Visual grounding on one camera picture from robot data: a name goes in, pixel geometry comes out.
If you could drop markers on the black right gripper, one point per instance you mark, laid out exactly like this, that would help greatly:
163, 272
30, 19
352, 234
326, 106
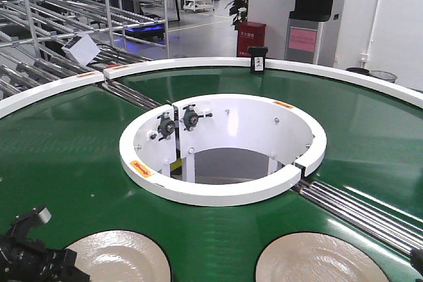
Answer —
416, 258

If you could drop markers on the red fire extinguisher box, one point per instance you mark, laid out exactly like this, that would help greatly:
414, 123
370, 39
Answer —
249, 34

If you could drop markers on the metal roller rack shelving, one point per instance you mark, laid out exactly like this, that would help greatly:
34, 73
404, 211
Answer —
33, 33

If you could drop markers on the steel conveyor rollers left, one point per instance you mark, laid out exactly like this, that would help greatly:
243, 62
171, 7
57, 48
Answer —
129, 94

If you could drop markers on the black sensor box on rail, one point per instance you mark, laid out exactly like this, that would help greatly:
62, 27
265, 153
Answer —
257, 59

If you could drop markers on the steel conveyor rollers right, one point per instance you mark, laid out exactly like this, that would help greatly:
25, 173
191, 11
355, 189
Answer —
394, 232

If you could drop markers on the green curved conveyor belt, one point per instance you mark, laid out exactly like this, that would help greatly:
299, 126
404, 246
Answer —
62, 152

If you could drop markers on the black wire waste basket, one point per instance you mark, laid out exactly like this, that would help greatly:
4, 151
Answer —
383, 75

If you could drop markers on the white control box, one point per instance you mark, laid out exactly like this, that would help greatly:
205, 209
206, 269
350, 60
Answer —
81, 49

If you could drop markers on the black and grey water dispenser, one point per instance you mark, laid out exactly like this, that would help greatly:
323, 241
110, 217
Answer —
305, 30

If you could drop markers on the steel conveyor rollers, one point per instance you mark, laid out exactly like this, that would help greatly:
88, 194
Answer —
394, 232
129, 94

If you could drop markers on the white outer conveyor rail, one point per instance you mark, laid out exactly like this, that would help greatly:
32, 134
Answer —
32, 95

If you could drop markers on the black mobile robot blue light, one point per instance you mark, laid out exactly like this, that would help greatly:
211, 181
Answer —
146, 31

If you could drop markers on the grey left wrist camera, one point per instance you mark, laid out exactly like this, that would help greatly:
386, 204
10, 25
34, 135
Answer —
23, 223

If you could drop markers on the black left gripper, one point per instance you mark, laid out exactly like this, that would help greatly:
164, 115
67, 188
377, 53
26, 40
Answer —
31, 260

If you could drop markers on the beige plate black rim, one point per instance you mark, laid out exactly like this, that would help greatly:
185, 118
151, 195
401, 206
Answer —
311, 256
121, 255

